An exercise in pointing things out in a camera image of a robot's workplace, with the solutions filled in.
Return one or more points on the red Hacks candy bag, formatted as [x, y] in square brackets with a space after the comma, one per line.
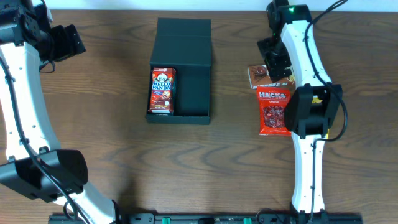
[272, 102]

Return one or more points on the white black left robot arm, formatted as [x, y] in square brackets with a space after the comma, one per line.
[37, 167]

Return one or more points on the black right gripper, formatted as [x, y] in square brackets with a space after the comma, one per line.
[273, 65]

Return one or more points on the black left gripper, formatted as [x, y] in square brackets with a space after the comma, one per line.
[58, 33]

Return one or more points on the yellow seeds snack bag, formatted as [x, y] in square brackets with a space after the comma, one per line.
[316, 100]

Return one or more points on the brown Pocky box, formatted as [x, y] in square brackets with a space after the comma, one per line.
[259, 76]

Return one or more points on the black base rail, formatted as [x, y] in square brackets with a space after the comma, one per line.
[265, 218]

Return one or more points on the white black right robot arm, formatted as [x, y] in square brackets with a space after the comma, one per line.
[312, 108]

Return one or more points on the dark green gift box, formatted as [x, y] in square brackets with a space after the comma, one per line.
[185, 45]

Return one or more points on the red Hello Panda box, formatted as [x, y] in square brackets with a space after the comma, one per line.
[162, 91]

